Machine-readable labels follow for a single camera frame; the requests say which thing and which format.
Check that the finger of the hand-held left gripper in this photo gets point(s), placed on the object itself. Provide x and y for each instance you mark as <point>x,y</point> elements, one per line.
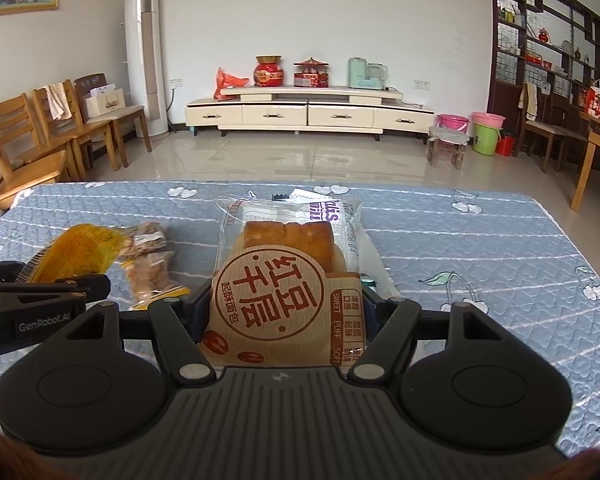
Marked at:
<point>92,287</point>
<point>0,270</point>

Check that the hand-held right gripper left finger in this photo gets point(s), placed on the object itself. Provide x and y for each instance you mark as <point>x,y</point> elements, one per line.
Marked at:
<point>200,310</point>

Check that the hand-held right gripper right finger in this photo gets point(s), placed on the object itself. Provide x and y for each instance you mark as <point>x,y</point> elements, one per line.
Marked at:
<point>372,312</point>

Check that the yellow snack packet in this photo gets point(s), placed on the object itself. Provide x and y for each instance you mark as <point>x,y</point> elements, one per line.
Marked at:
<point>75,252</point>

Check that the red bean bread packet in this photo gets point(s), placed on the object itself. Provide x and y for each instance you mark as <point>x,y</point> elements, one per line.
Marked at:
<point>275,285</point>

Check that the clear bag of biscuits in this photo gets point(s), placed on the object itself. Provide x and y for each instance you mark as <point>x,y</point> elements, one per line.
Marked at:
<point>147,265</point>

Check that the plain wooden chair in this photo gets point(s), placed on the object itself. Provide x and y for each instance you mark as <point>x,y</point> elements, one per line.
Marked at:
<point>25,130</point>
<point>10,175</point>

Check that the blue quilted printed blanket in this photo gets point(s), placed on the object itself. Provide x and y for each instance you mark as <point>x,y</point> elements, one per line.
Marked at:
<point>480,260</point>

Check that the wooden chair with white towel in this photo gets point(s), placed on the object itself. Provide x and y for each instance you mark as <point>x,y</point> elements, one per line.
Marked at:
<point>87,135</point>

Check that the wooden chair with paper bag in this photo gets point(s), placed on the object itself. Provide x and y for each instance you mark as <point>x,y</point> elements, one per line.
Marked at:
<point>130,125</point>

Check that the white hanging towel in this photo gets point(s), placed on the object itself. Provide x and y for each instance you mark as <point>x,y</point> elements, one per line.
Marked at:
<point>57,100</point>

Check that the small wooden stool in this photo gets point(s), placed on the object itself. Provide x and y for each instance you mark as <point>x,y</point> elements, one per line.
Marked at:
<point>447,145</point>

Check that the white paper bag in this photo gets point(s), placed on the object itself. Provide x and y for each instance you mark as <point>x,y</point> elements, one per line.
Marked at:
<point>105,102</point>

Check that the pink plastic basin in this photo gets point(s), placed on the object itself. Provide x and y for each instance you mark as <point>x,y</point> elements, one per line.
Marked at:
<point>452,122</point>

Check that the cream TV cabinet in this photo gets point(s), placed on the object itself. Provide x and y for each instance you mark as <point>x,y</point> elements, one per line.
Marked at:
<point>310,112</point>

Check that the green bucket with pink rim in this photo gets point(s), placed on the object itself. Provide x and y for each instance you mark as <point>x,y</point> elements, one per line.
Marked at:
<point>486,135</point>

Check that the red small bucket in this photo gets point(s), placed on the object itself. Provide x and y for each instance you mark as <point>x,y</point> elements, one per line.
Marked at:
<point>505,145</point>

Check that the orange plastic bag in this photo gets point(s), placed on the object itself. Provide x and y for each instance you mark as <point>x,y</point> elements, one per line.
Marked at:
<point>229,84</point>

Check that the white standing air conditioner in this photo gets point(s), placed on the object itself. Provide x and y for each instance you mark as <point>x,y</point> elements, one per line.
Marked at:
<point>147,60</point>

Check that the mint green kitchen appliance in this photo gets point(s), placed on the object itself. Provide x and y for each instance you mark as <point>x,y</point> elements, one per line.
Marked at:
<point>365,75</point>

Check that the red decorative box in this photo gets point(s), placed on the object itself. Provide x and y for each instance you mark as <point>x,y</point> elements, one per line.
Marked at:
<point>311,75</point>

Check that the red round vase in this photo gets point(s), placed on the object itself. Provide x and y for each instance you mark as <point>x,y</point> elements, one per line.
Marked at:
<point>269,72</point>

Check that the wooden chair with beige towel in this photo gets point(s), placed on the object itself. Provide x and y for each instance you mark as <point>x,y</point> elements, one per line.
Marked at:
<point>555,132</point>

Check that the beige hanging towel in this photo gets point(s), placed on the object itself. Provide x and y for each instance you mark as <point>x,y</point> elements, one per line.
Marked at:
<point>528,101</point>

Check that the red gift bag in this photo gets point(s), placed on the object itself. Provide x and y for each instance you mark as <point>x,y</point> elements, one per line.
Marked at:
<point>596,102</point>

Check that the dark wooden shelf unit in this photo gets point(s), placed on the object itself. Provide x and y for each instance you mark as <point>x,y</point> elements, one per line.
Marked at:
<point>555,20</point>

